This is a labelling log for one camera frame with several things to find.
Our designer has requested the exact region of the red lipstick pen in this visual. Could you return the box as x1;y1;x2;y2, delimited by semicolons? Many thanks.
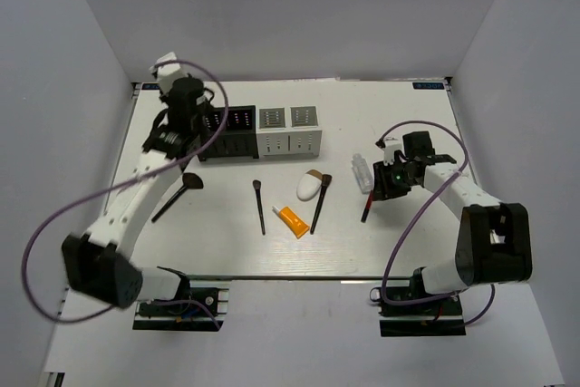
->
361;191;373;223

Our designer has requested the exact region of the black flat-head makeup brush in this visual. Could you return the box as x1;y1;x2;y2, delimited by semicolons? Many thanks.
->
310;174;333;234

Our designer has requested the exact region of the black fan makeup brush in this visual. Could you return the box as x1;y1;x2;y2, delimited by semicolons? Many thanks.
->
151;172;204;223

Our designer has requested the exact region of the white oval makeup sponge case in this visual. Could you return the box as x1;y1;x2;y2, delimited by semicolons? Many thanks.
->
296;169;323;201

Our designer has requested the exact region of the orange cream tube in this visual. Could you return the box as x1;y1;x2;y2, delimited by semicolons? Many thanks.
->
272;206;310;239

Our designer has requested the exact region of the thin black makeup brush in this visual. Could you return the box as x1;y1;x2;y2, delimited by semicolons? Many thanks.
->
252;179;266;236

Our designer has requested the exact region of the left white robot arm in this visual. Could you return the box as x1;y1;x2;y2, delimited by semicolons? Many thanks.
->
62;77;213;314

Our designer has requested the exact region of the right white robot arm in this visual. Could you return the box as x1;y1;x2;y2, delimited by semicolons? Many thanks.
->
372;131;533;314

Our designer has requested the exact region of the clear plastic bottle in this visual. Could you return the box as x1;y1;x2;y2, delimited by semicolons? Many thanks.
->
351;153;374;194

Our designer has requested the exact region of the black organizer box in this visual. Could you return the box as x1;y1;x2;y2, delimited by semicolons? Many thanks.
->
198;105;259;162

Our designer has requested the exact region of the white organizer box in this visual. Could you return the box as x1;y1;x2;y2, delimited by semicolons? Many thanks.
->
256;106;323;158

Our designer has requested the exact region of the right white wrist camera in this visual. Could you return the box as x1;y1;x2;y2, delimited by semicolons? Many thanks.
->
375;137;407;166

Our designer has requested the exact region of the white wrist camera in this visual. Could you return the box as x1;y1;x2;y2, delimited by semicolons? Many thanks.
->
150;63;188;93
375;137;407;166

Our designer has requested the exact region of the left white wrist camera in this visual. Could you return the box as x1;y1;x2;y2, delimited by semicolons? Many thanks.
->
150;63;188;93

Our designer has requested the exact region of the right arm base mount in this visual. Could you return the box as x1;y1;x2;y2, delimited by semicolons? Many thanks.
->
369;285;466;338

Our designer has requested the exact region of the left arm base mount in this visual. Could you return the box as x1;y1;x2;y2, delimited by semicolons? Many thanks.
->
132;266;231;332

